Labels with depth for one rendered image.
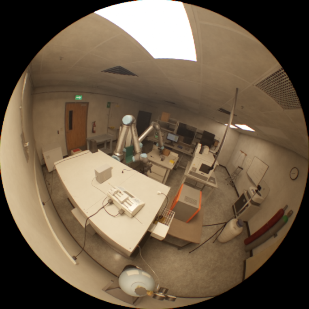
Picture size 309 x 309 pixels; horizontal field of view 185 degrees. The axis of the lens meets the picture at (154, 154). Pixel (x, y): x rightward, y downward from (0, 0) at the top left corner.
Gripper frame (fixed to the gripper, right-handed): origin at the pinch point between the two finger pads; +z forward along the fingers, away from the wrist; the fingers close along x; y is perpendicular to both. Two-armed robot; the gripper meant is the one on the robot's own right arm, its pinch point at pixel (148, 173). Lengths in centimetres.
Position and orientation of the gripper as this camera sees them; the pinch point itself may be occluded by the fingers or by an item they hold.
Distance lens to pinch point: 150.6
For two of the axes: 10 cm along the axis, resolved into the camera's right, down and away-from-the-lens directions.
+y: -9.1, 0.3, 4.2
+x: -3.7, 4.3, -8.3
